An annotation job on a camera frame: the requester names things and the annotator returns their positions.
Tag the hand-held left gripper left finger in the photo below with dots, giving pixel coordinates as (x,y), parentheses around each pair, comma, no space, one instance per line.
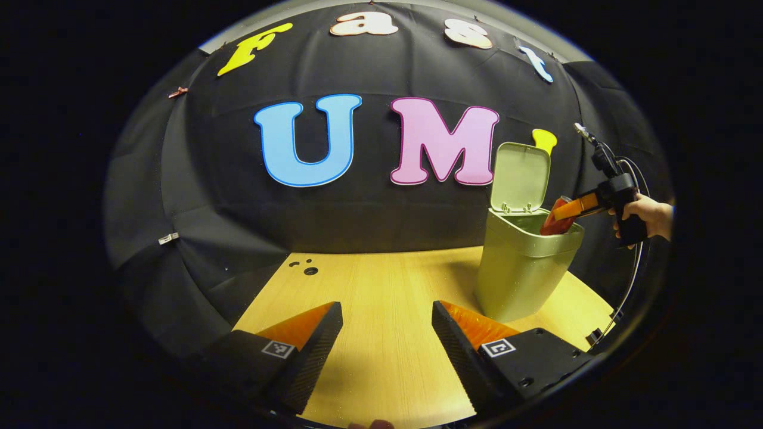
(311,357)

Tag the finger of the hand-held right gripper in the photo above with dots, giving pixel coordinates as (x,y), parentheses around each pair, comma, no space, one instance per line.
(575,207)

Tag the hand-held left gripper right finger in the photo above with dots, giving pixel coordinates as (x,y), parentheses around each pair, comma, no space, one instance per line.
(460,363)

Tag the red pop can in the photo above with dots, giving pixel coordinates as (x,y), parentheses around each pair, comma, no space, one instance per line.
(554,225)

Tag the green desktop garbage bin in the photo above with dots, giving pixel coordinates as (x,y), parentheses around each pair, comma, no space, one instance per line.
(518,280)

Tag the wooden desktop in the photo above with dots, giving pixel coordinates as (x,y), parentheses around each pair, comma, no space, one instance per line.
(381,310)

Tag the black table clamp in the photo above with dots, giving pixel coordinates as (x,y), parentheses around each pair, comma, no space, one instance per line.
(616,314)
(594,336)

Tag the black backdrop cloth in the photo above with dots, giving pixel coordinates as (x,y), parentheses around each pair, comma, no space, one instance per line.
(357,214)

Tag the small white clip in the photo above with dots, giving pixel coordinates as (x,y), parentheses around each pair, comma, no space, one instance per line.
(168,239)

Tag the small red clip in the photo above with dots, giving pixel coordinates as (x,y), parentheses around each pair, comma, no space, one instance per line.
(177,92)

